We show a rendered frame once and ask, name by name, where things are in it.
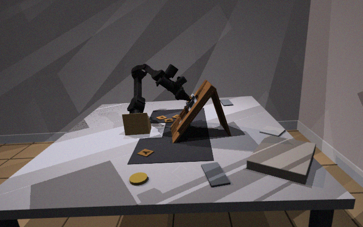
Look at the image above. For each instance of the yellow round disc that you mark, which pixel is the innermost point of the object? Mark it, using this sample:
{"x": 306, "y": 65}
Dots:
{"x": 138, "y": 178}

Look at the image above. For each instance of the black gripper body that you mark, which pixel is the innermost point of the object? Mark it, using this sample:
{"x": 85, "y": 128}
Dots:
{"x": 178, "y": 92}

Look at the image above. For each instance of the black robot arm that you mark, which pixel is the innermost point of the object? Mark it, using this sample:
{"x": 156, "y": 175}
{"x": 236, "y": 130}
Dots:
{"x": 137, "y": 104}

